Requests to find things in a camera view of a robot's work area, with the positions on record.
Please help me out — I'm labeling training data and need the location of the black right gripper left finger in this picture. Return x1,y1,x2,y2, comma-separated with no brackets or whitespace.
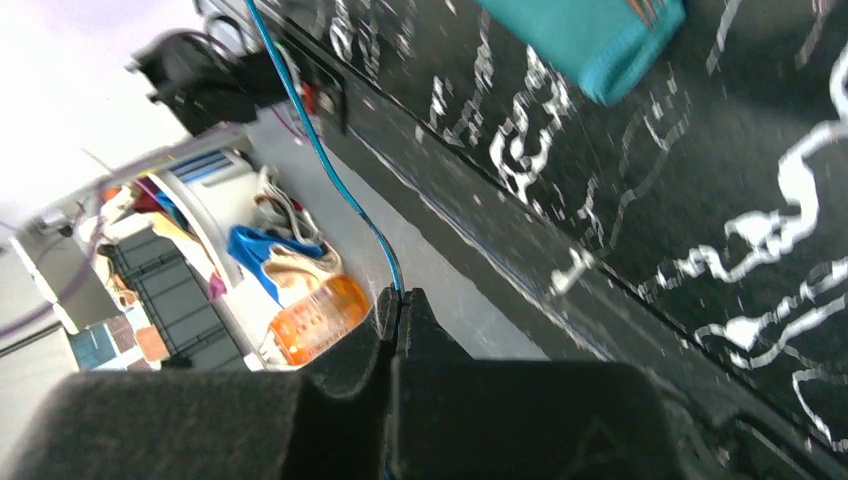
13,288,401,479

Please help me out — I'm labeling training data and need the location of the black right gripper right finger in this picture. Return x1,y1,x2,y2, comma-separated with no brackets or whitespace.
390,288,684,479

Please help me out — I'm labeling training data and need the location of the teal cloth napkin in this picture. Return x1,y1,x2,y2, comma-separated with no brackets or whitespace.
478,0,686,106

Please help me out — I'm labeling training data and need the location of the orange translucent plastic bottle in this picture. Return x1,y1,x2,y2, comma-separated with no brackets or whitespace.
269,275,370,367

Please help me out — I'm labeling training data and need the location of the blue and beige cloth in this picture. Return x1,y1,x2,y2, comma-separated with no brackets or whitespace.
227,225,344,308

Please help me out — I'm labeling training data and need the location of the white plastic bin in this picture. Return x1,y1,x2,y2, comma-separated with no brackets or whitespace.
150,149,258,291

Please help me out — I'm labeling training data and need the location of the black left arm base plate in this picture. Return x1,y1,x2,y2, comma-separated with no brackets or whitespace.
125,26,349,137

